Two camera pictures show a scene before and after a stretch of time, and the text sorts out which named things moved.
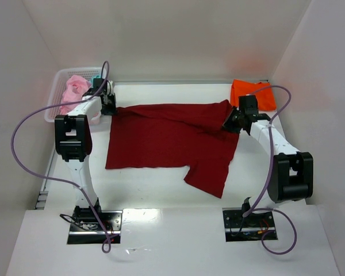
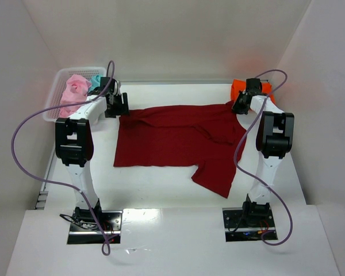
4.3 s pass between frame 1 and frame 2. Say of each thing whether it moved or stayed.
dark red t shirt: stayed
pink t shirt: stayed
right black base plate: stayed
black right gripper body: moved
